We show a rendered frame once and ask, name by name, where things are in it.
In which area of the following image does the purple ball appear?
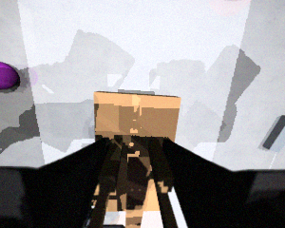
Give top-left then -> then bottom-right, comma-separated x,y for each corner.
0,62 -> 19,90

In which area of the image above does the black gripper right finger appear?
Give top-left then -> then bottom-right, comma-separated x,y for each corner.
162,139 -> 285,228

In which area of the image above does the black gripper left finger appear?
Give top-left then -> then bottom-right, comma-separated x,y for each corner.
0,137 -> 109,228

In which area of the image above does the grey rectangular block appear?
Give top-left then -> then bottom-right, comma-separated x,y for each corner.
262,115 -> 285,153

